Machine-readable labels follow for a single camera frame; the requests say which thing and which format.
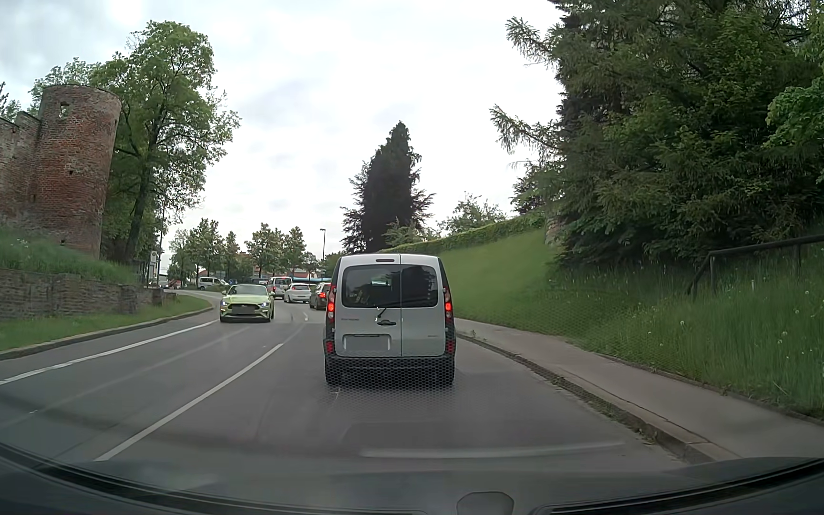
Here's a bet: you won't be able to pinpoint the silver van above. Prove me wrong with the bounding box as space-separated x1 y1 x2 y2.
322 253 457 389

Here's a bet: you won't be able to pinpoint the large conifer tree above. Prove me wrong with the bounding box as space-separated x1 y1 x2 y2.
489 0 824 269

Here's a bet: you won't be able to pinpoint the trimmed green hedge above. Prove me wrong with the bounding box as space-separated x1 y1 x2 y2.
381 212 547 256

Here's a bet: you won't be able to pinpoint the road markings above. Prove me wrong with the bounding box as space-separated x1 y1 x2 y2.
0 300 625 462

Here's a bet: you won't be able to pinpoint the grass slope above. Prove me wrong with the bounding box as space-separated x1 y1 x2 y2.
0 207 143 287

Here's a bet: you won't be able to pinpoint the low brick retaining wall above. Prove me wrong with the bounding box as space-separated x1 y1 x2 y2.
0 259 165 325

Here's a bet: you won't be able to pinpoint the dark tall conifer tree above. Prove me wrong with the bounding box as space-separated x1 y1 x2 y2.
341 121 436 254

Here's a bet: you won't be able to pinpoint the car's own bonnet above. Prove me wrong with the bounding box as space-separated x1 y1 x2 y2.
0 432 824 515

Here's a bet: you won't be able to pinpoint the red brick tower wall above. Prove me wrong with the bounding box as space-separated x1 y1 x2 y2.
0 85 123 259

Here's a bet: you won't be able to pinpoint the grass bank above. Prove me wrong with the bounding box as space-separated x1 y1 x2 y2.
438 182 824 433

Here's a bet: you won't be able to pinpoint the grey asphalt road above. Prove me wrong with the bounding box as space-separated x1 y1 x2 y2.
0 289 685 476

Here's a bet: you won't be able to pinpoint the dark metal railing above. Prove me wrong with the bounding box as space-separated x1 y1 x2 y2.
687 227 824 297

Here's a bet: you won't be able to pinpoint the grass verge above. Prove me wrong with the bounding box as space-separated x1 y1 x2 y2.
0 294 213 361

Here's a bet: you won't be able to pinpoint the large leafy tree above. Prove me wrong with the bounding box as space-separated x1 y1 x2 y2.
29 20 241 264

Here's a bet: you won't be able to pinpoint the row of trees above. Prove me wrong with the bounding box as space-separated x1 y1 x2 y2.
166 218 321 281

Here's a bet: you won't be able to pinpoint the light green sports car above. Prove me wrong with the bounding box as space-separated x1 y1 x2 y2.
219 284 276 323

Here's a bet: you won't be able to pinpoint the grey paved pavement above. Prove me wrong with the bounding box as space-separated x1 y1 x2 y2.
455 318 824 464

